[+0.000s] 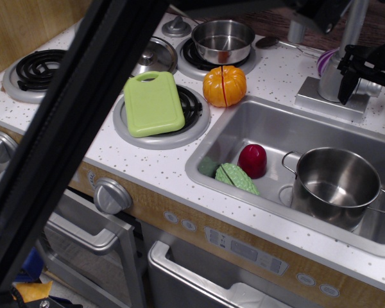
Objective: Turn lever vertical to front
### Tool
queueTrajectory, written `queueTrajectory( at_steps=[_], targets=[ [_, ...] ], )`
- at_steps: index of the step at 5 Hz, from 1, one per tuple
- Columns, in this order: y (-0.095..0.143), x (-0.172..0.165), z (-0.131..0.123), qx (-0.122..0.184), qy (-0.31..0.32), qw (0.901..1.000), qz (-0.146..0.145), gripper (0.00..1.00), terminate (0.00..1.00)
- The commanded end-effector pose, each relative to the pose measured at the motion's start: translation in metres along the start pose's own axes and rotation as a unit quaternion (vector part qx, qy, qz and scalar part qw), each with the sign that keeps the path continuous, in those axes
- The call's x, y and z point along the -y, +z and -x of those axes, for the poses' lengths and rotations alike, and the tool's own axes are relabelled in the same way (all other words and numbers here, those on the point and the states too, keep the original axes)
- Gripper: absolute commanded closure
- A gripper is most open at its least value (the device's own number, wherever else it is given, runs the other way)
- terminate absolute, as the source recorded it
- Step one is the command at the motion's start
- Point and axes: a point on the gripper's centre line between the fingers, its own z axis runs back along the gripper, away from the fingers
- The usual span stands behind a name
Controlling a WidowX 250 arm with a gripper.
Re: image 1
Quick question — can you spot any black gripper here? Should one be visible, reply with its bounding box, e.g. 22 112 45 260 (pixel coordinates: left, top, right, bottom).
338 43 385 105

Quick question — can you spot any silver toy faucet with lever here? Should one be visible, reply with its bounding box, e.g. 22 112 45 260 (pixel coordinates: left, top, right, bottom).
295 1 382 123

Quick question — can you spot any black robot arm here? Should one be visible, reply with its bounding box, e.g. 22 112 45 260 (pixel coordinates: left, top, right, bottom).
0 1 385 293

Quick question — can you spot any purple striped toy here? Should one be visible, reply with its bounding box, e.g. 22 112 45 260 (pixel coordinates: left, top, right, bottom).
316 49 338 76

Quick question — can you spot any large steel pot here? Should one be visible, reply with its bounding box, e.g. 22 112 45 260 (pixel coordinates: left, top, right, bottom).
281 147 385 231

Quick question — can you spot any steel spoon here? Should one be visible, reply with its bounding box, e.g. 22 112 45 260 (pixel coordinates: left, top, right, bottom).
255 36 323 58

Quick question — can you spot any red toy fruit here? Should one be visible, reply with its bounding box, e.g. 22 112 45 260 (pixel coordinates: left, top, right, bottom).
237 144 267 179

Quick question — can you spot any orange toy pumpkin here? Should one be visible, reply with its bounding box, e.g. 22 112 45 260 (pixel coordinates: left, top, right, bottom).
203 65 247 108

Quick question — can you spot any green toy bitter gourd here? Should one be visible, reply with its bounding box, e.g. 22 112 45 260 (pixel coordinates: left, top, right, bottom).
215 163 260 196

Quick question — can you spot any small steel saucepan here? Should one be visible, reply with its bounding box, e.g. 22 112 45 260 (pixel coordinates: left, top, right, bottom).
191 20 255 65

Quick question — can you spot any front right stove burner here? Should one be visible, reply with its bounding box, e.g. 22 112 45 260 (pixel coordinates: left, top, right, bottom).
113 85 210 150

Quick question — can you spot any silver countertop knob back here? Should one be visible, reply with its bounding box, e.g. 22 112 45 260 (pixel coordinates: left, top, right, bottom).
162 16 192 38

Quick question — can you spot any steel pot lid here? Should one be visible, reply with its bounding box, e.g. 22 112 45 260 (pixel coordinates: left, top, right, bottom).
131 37 178 77

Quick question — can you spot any green plastic cutting board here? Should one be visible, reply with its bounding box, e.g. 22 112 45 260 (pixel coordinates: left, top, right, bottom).
123 71 185 138

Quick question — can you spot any silver dishwasher door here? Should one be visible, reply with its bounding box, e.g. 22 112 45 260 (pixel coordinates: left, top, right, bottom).
148 241 315 307

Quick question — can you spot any silver front panel knob right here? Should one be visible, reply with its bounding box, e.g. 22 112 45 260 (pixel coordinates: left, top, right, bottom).
94 177 133 215

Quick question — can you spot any silver panel knob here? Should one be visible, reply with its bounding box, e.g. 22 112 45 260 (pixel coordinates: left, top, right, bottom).
94 177 133 215
0 132 17 164

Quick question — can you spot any front left stove burner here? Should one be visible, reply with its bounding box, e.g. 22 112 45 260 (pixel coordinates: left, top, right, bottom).
2 49 66 104

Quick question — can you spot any silver front panel knob left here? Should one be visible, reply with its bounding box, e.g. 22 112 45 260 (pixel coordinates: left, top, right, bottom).
0 132 17 164

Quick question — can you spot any yellow cloth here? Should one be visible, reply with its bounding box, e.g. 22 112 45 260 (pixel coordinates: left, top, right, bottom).
15 280 53 303

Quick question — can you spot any silver oven door handle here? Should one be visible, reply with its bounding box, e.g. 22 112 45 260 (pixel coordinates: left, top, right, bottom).
44 187 135 257

